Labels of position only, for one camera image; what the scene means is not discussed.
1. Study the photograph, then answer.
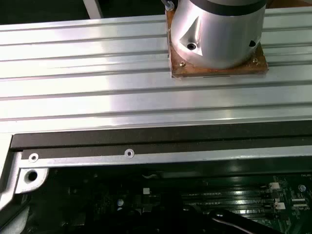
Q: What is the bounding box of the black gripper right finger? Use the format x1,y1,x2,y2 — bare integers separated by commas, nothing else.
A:
185,206,286,234

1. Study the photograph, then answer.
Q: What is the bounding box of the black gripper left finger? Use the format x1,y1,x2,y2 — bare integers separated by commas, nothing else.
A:
167,192,215,234

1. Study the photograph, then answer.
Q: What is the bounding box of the black RAM slot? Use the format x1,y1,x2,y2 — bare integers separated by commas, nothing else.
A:
181,198,273,206
231,212,271,220
192,206,275,213
181,190,273,198

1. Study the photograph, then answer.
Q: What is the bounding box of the green motherboard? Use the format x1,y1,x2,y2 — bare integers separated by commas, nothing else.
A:
48,168,312,234

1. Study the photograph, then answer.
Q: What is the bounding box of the black PC case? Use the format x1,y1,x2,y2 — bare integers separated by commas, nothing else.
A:
0,125,312,234

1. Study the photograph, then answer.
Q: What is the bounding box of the white metal table leg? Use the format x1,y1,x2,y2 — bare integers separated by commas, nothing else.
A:
82,0,105,20

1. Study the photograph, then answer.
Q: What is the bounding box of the brown square base plate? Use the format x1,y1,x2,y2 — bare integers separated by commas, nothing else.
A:
165,9,269,79

